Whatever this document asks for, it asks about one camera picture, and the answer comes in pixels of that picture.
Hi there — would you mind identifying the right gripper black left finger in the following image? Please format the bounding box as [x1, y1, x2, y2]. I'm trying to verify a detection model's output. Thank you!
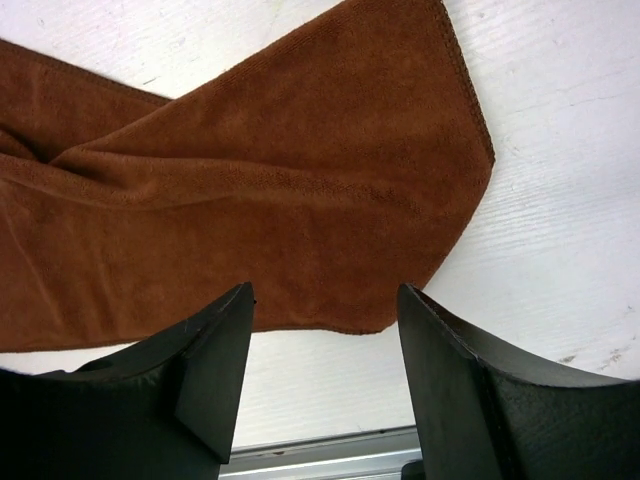
[1, 283, 254, 479]

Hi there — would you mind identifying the aluminium mounting rail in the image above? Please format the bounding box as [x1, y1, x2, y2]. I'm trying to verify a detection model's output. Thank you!
[219, 426, 422, 479]

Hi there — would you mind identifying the brown towel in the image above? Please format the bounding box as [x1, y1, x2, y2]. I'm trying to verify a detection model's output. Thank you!
[1, 1, 495, 352]

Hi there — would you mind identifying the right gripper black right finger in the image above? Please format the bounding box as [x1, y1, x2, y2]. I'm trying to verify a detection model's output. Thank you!
[397, 284, 639, 479]

